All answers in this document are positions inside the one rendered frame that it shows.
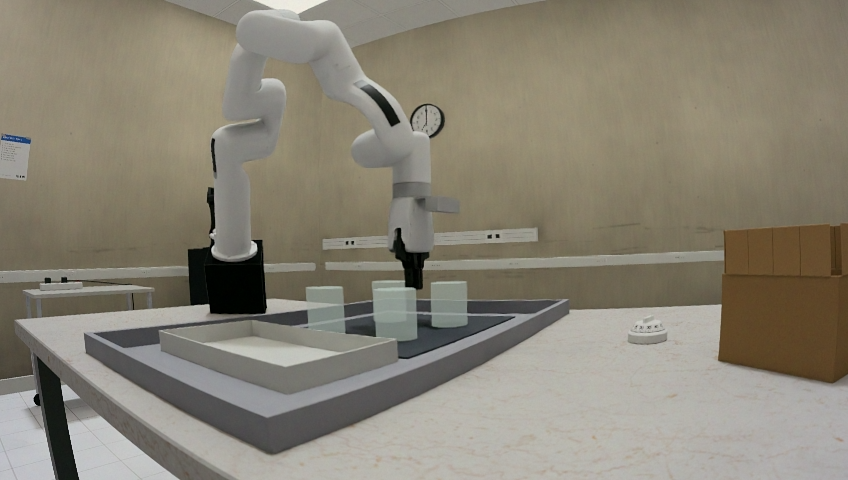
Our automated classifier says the brown cardboard box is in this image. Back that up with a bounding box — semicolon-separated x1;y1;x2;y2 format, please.
718;223;848;384

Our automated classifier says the white kitchen timer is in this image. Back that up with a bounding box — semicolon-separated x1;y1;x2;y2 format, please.
628;315;668;344

